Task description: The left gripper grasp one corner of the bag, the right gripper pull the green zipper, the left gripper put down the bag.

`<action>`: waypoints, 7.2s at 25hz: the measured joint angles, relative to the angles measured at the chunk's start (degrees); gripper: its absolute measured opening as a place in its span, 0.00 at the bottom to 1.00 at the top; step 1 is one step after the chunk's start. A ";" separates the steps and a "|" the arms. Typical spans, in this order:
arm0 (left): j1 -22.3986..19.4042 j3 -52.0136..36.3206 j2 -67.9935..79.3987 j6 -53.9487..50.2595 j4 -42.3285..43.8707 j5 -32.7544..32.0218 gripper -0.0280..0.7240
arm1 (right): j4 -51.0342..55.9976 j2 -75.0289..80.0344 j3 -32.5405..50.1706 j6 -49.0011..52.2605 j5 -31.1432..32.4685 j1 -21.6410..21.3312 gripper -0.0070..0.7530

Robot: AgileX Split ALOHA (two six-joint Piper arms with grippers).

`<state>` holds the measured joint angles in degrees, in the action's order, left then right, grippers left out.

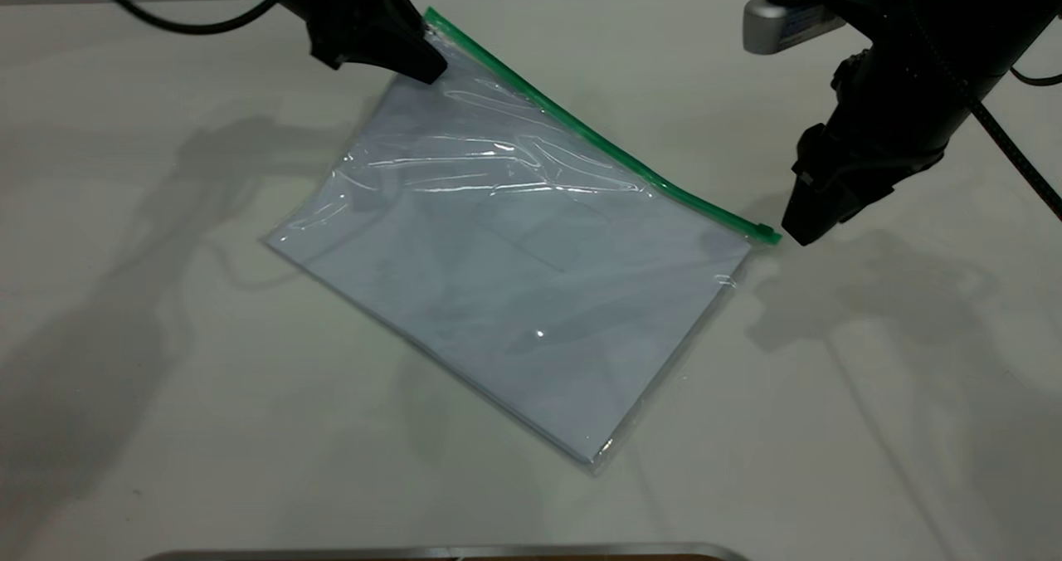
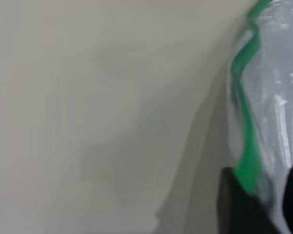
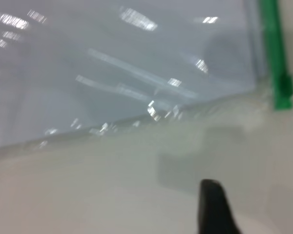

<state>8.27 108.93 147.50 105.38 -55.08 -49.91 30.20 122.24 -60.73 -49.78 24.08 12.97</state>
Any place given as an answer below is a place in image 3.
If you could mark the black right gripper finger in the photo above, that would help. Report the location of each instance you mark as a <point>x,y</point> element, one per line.
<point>215,212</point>

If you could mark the green zipper slider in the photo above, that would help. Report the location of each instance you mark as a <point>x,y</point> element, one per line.
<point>286,84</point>

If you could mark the clear plastic zip bag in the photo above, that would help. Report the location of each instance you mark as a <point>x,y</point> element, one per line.
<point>112,73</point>

